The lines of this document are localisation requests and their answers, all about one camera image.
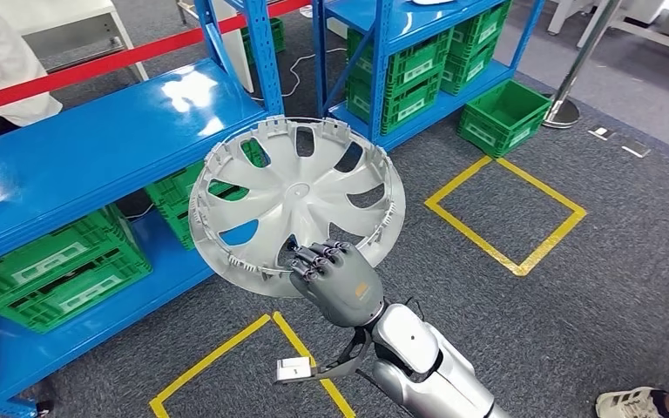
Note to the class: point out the white table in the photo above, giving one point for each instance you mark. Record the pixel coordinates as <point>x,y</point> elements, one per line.
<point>646,32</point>

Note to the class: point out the white desk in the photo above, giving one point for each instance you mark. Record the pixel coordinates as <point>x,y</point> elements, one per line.
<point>236,57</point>
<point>52,11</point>

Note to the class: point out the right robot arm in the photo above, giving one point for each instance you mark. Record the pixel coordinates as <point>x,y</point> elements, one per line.
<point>421,369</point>

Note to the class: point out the chrome stanchion with base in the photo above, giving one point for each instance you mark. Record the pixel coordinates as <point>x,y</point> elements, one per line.
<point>562,112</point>

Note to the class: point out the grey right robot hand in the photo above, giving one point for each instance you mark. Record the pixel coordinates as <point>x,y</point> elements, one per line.
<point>346,288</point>

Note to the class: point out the silver plastic hubcap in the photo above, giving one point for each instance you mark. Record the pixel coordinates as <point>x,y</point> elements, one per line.
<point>300,190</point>

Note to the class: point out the red barrier belt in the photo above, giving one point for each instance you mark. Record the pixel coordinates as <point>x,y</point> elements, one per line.
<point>109,60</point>

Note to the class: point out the blue metal shelf rack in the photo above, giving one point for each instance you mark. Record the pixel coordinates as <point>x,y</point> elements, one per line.
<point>415,17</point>
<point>80,144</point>

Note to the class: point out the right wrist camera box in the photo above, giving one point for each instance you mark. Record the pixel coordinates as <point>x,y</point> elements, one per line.
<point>293,369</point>

